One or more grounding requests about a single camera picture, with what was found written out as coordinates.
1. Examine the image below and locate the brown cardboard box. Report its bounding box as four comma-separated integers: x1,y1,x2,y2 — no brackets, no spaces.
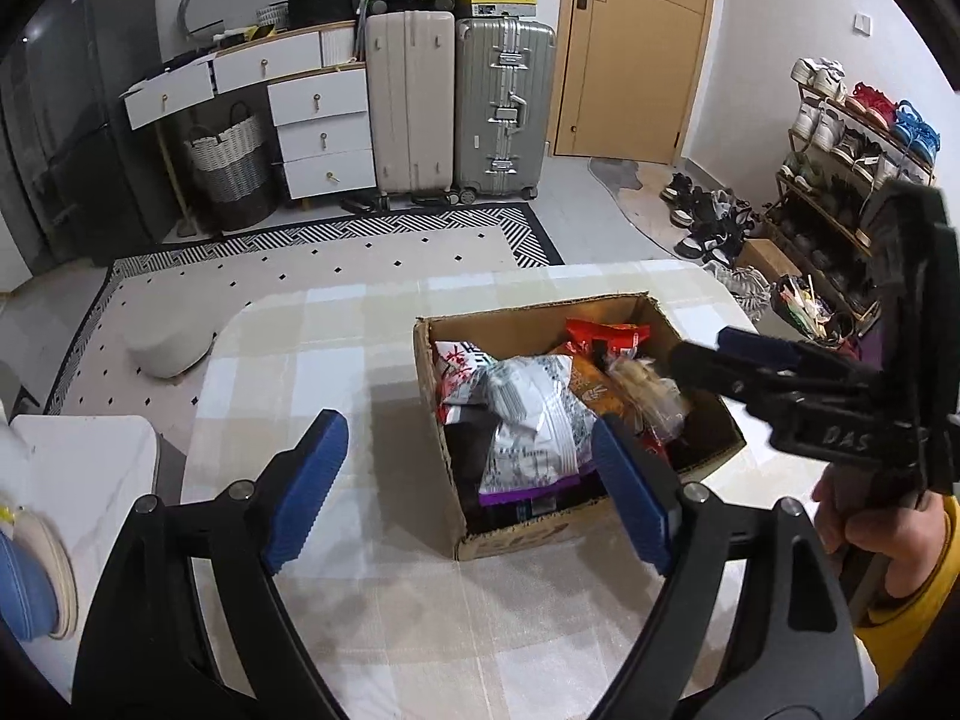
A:
413,293,745,561

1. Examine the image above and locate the clear biscuit packet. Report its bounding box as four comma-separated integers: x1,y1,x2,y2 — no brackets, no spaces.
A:
608,356,690,442

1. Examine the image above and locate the large red snack bag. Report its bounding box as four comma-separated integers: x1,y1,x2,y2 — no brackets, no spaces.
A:
555,319,652,369

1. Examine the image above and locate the bread bun packet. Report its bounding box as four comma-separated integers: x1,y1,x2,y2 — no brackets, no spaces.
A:
569,355,628,418

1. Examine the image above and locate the grey purple snack bag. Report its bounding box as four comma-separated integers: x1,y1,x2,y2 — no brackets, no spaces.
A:
460,355,597,505

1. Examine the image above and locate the white red noodle bag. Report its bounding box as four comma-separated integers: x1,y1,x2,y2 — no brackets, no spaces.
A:
434,341,496,426

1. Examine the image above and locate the right hand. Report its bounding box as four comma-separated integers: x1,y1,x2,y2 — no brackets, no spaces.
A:
812,465,947,600

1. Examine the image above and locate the small door mat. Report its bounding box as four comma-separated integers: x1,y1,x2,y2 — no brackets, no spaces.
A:
587,158,686,259

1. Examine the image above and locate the shoe rack with shoes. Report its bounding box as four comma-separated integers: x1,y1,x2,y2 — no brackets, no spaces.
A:
765,57,942,333

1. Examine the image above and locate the patterned floor rug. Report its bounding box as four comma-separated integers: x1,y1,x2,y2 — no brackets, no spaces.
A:
46,202,562,449

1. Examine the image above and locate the grey floor cushion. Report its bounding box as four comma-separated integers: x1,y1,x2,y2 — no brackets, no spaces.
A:
122,301,217,380

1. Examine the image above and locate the wooden door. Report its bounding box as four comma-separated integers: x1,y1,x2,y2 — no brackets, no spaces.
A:
550,0,715,164

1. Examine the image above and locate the grey aluminium suitcase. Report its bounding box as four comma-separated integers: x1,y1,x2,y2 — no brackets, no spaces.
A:
454,16,556,203

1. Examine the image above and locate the yellow black shoe box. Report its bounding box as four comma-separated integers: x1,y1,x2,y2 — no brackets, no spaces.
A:
457,0,537,18

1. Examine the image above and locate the dark grey refrigerator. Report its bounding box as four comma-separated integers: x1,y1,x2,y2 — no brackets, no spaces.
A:
2,0,179,265

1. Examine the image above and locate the beige suitcase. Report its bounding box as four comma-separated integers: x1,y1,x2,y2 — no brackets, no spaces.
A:
366,11,455,197

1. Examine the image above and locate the woven laundry basket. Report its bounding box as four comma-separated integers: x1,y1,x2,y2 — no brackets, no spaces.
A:
184,101,280,232

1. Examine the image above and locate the white drawer desk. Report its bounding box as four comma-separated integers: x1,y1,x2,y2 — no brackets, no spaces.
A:
121,21,376,202

